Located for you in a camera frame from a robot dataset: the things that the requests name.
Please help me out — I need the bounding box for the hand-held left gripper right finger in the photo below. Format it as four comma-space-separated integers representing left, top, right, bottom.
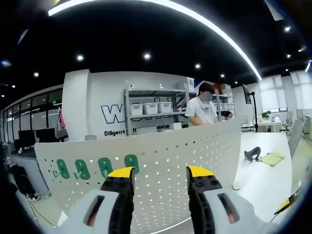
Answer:
186, 165, 271, 234

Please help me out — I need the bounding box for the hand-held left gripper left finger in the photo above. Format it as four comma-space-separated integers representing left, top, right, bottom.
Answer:
57, 166, 136, 234

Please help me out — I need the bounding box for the green hook assembly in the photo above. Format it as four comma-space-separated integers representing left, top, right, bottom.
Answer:
73, 158, 91, 180
123, 154, 139, 175
97, 157, 114, 178
52, 158, 70, 180

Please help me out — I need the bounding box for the white perforated mounting plate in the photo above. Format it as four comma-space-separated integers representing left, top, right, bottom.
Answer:
34, 118, 242, 234

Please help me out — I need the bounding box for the white power strip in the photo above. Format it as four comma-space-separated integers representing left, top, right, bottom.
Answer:
26, 194, 46, 202

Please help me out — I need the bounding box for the pale yellow cloth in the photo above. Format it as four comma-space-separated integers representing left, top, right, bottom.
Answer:
260, 151, 285, 167

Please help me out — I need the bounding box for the dark grey curved stand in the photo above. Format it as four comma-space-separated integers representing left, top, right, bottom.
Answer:
244, 146, 261, 162

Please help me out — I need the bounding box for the black computer tower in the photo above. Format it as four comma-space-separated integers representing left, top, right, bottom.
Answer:
11, 164, 36, 195

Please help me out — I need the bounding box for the grey office chair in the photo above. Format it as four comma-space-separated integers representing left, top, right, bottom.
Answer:
289, 119, 305, 153

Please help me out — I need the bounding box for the pink hanging cloth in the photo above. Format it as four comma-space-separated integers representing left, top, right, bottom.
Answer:
55, 107, 69, 142

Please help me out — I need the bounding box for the black monitor on stand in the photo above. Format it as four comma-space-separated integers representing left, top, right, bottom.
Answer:
242, 84, 259, 134

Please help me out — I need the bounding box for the white storage bin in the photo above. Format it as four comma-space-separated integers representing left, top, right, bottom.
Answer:
129, 103, 144, 116
143, 102, 159, 115
157, 101, 173, 114

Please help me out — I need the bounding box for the stack of white crates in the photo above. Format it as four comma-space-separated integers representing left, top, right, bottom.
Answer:
176, 77, 195, 91

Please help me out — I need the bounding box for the grey metal shelf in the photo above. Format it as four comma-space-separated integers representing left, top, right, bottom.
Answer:
124, 84, 236, 134

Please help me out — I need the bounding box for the linear ceiling light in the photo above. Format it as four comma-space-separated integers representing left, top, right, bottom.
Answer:
47, 0, 263, 80

